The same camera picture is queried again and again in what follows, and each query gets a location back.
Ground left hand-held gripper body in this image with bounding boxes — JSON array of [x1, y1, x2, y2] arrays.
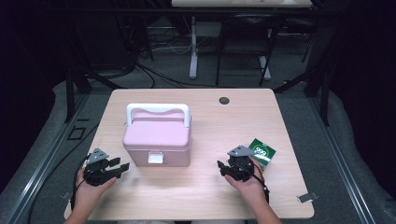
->
[[82, 147, 122, 188]]

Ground person's right hand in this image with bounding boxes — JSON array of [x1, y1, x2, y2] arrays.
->
[[224, 156, 269, 206]]

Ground white desk top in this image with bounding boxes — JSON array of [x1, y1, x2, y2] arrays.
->
[[171, 0, 313, 8]]

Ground person's left hand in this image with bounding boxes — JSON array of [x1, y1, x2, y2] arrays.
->
[[75, 167, 118, 205]]

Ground green packet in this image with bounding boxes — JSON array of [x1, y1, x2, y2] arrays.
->
[[247, 137, 277, 167]]

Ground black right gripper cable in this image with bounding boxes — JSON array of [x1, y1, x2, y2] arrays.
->
[[251, 167, 271, 205]]

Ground pink storage box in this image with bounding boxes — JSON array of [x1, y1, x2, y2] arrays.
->
[[121, 103, 192, 168]]

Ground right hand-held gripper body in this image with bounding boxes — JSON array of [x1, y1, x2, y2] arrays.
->
[[227, 145, 257, 183]]

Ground white desk leg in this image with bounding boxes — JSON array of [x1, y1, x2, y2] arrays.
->
[[258, 55, 272, 81], [189, 16, 199, 80]]

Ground black metal chair frame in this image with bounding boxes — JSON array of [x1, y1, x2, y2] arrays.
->
[[215, 14, 283, 88]]

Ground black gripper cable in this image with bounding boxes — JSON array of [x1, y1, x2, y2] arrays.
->
[[70, 160, 88, 213], [251, 167, 271, 205]]

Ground black floor cables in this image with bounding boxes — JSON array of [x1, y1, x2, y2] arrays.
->
[[133, 61, 219, 90]]

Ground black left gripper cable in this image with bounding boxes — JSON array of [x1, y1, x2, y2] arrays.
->
[[70, 160, 88, 213]]

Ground black metal stand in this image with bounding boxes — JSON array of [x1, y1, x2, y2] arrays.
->
[[273, 60, 332, 127], [63, 66, 93, 124]]

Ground metal floor rail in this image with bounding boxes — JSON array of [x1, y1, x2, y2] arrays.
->
[[306, 96, 378, 224], [0, 92, 92, 224]]

